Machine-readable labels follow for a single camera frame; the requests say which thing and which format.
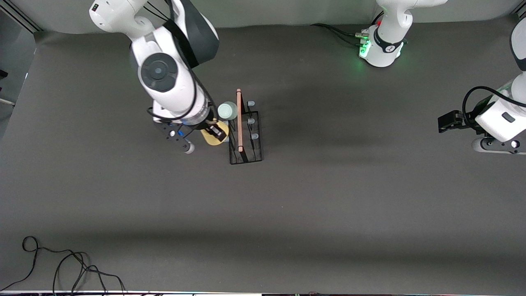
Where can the yellow plastic cup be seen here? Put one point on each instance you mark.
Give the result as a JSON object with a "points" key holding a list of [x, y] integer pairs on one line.
{"points": [[211, 142]]}

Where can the pale green plastic cup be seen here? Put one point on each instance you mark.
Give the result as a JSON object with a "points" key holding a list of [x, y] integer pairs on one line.
{"points": [[227, 111]]}

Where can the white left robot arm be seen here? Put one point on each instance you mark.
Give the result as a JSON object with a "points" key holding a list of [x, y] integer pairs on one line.
{"points": [[390, 37]]}

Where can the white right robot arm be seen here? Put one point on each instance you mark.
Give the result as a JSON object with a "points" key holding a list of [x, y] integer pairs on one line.
{"points": [[164, 82]]}

